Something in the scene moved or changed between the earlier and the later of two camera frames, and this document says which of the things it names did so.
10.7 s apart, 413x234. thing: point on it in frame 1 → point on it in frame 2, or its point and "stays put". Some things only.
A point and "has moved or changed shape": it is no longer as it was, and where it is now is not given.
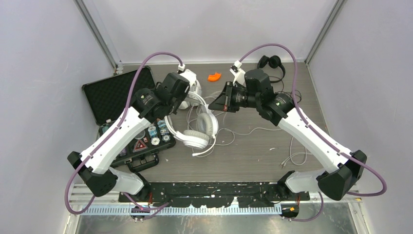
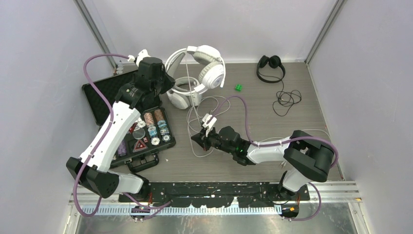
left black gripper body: (175, 106) → (162, 85)
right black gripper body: (235, 97) → (214, 139)
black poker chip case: (109, 98) stays put
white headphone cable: (284, 164) has moved or changed shape
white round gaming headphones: (206, 129) → (213, 72)
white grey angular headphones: (193, 97) stays put
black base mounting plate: (216, 194) stays put
